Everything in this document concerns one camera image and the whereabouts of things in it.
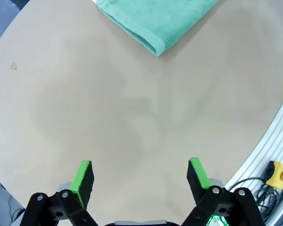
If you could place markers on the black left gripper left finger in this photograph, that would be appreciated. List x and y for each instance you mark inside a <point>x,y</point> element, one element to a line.
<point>81,183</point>

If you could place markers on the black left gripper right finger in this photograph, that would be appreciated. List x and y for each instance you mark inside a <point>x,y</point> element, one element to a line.
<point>197,181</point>

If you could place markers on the green towel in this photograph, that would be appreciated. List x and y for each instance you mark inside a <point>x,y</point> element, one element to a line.
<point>155,18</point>

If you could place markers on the yellow emergency stop button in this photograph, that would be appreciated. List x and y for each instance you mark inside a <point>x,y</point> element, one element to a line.
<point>277,175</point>

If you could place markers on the aluminium frame rail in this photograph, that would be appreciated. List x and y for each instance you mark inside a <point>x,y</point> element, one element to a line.
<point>268,146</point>

